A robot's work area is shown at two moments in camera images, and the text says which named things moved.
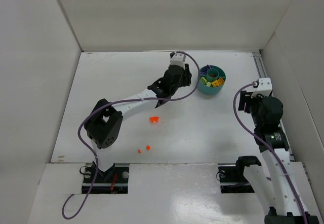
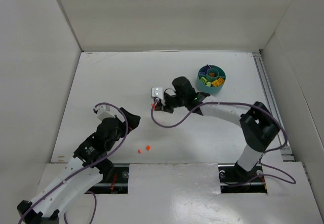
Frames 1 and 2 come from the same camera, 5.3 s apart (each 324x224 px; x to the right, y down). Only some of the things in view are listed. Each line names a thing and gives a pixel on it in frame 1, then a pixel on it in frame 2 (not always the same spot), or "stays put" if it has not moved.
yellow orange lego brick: (217, 83) stays put
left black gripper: (186, 74) → (124, 123)
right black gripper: (244, 101) → (165, 103)
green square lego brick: (203, 80) stays put
